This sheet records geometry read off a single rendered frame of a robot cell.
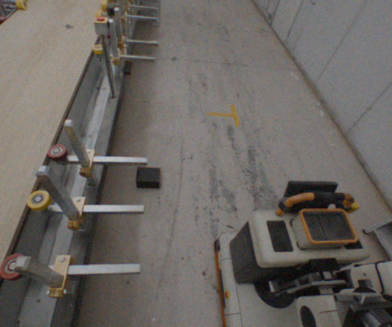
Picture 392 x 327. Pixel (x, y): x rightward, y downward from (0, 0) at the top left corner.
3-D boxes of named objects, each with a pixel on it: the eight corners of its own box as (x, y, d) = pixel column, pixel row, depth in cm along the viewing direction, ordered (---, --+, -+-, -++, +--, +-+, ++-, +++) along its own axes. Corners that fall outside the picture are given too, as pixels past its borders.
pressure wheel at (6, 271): (15, 288, 78) (-2, 283, 69) (15, 266, 82) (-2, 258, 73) (40, 279, 81) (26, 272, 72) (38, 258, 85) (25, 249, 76)
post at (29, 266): (79, 286, 95) (29, 255, 58) (77, 294, 93) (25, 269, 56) (71, 286, 95) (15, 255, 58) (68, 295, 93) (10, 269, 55)
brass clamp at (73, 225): (89, 202, 103) (86, 196, 100) (82, 230, 95) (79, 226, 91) (75, 202, 103) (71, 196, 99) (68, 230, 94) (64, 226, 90)
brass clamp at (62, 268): (75, 258, 88) (72, 254, 84) (67, 297, 79) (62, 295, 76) (59, 258, 87) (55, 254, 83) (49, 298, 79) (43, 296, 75)
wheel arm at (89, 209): (144, 208, 105) (144, 204, 102) (144, 215, 103) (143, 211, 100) (46, 208, 99) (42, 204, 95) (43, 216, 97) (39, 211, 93)
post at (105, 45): (117, 93, 166) (107, 31, 131) (116, 98, 163) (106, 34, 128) (110, 93, 165) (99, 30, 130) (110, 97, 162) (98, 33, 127)
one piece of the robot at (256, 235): (222, 246, 160) (267, 185, 95) (293, 244, 167) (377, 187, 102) (229, 300, 139) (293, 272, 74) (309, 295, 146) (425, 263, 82)
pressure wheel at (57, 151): (60, 174, 109) (51, 159, 100) (52, 163, 112) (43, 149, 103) (75, 165, 113) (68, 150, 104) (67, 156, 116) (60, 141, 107)
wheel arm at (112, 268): (141, 265, 89) (140, 262, 86) (140, 274, 87) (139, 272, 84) (24, 268, 83) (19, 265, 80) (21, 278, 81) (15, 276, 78)
